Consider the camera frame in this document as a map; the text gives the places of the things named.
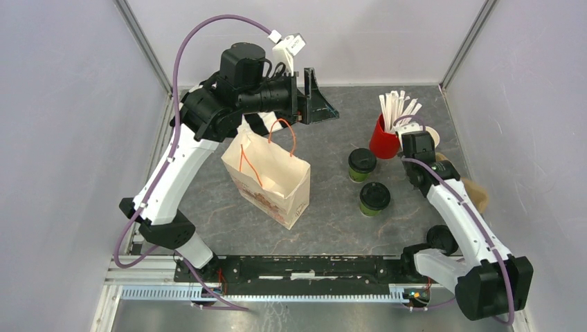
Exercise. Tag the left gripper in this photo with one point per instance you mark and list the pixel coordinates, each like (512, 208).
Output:
(322, 110)

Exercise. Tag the black cup lid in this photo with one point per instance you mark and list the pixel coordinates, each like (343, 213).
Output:
(362, 160)
(441, 238)
(375, 196)

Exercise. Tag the paper takeout bag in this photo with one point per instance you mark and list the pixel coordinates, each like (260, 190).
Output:
(273, 179)

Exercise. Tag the brown cardboard cup carrier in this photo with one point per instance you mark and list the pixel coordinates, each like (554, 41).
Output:
(477, 194)

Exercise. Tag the green paper coffee cup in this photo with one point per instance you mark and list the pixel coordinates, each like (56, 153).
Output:
(358, 175)

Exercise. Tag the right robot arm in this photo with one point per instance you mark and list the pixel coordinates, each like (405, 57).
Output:
(490, 281)

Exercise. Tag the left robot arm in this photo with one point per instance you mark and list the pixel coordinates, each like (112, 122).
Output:
(249, 92)

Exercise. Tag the black white striped cloth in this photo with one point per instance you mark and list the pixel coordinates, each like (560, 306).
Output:
(259, 123)

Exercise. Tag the white wrapped straws bundle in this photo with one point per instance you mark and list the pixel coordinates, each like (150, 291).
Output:
(397, 108)

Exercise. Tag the red straw holder cup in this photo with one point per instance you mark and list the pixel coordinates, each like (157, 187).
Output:
(382, 144)

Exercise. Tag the stack of paper cups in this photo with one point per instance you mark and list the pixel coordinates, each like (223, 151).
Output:
(434, 135)

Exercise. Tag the metal cable duct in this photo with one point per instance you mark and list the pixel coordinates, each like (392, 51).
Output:
(198, 294)

